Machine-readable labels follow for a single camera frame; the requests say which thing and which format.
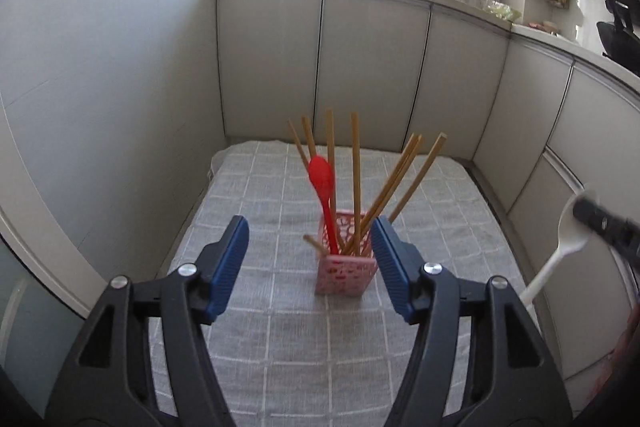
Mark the white plastic spoon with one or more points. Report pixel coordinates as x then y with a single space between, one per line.
550 262

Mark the white kitchen cabinet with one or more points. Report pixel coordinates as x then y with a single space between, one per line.
370 57

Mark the black pan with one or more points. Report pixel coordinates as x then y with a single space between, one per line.
620 44

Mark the bunch of chopsticks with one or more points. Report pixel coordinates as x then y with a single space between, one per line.
356 167

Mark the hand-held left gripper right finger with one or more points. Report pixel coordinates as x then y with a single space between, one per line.
387 262

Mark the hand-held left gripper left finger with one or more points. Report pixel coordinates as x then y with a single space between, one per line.
232 262

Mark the red plastic spoon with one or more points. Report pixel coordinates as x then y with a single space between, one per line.
321 177

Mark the pink perforated utensil holder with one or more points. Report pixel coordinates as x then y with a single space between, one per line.
345 274

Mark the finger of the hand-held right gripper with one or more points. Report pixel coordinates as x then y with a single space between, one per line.
600 219

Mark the grey checked tablecloth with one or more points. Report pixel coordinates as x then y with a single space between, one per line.
280 332

